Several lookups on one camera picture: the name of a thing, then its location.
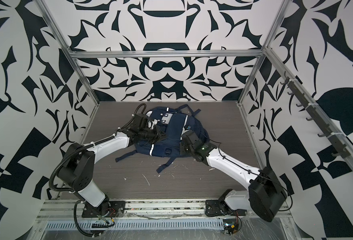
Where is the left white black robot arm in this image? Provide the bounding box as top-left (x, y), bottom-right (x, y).
top-left (49, 114), bottom-right (166, 208)

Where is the navy blue student backpack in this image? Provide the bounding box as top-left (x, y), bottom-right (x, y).
top-left (115, 104), bottom-right (209, 173)

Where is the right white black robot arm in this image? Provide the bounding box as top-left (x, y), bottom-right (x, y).
top-left (180, 131), bottom-right (287, 222)

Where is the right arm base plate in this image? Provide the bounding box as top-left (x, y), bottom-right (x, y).
top-left (205, 200), bottom-right (247, 217)

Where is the white slotted cable duct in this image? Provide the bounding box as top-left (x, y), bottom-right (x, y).
top-left (44, 218), bottom-right (225, 231)

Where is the aluminium cage frame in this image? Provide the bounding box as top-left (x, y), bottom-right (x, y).
top-left (35, 1), bottom-right (353, 171)

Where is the green circuit board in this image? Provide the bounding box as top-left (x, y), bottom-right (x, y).
top-left (223, 218), bottom-right (242, 236)

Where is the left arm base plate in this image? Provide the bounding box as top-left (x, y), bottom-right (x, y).
top-left (81, 201), bottom-right (126, 218)

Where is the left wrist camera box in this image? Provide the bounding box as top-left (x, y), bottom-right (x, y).
top-left (148, 119), bottom-right (158, 129)

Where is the aluminium front rail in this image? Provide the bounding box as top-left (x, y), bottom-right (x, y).
top-left (35, 196), bottom-right (292, 222)

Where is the wall hook rack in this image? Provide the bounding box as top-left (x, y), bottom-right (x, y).
top-left (281, 71), bottom-right (351, 159)

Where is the black corrugated cable hose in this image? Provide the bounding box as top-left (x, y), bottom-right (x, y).
top-left (48, 103), bottom-right (147, 238)

